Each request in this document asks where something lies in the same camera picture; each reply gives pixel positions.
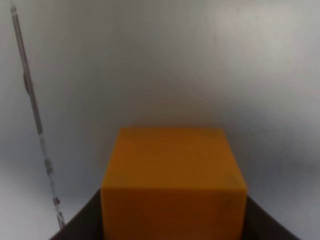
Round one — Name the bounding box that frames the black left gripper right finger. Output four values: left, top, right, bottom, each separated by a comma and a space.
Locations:
241, 195, 299, 240

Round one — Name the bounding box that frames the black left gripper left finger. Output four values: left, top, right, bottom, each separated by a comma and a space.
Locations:
50, 189, 104, 240

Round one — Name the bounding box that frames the orange cube block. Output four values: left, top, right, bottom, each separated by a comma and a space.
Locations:
100, 127, 247, 240

